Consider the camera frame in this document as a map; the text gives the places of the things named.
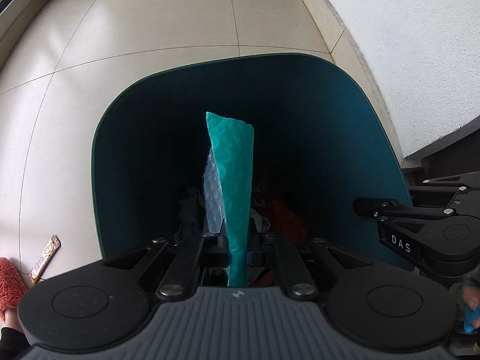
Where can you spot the red fuzzy slipper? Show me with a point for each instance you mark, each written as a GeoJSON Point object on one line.
{"type": "Point", "coordinates": [12, 288]}

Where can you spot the dark teal trash bin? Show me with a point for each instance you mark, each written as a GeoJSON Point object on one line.
{"type": "Point", "coordinates": [318, 145]}

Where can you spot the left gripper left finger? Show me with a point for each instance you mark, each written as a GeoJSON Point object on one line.
{"type": "Point", "coordinates": [222, 250]}

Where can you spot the blue gloved right hand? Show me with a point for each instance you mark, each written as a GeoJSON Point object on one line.
{"type": "Point", "coordinates": [466, 295]}

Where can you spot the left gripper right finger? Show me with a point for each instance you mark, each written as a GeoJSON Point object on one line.
{"type": "Point", "coordinates": [255, 240]}

